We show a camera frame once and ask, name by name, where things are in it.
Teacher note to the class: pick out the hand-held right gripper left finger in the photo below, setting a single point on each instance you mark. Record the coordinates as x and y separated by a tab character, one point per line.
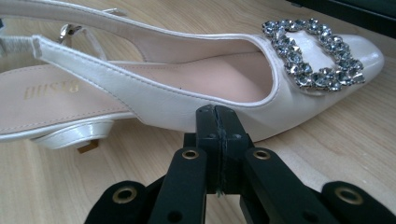
211	140

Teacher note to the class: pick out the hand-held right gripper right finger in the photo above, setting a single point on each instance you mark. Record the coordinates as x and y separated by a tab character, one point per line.
233	140

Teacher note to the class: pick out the white slingback shoe crystal buckle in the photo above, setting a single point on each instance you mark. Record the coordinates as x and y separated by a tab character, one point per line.
174	102

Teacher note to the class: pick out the red and black shoe rack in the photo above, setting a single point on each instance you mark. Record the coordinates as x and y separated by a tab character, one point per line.
358	15

